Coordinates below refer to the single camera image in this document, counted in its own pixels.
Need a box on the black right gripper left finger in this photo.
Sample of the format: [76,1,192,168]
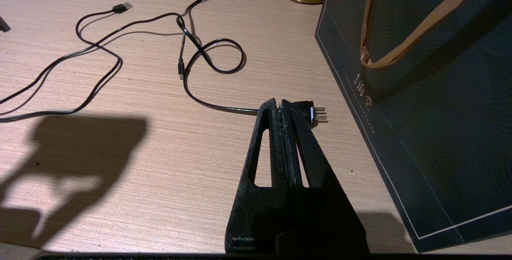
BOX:
[225,98,297,253]

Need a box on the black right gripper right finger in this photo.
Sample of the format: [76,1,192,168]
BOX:
[281,100,370,253]

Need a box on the black lamp power cord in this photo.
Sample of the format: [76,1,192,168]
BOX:
[182,0,328,125]

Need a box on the black bag gold handle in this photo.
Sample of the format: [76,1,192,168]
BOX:
[315,0,512,253]

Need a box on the black USB cable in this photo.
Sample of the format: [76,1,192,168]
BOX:
[0,3,187,123]

